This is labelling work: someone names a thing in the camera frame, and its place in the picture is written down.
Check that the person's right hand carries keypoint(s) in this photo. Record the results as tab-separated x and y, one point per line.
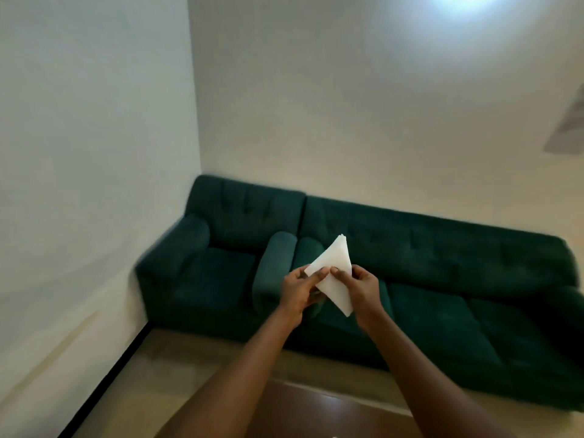
365	296

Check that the person's left hand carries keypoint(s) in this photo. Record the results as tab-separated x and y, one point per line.
296	296

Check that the white napkin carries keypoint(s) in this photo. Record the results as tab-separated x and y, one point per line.
335	255

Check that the person's left forearm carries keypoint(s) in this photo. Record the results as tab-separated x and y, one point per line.
237	383

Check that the person's right forearm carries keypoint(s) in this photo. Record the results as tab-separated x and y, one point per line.
429	387

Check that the dark green sofa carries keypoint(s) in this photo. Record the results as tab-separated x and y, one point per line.
456	269

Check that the dark green armchair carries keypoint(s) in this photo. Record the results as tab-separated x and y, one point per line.
219	223

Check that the black baseboard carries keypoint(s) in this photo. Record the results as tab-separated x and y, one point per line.
105	378

